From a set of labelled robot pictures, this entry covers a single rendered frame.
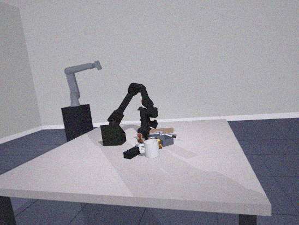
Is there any red rubber stamp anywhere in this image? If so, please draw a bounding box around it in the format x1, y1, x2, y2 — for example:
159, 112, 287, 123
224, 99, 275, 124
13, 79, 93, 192
138, 133, 143, 143

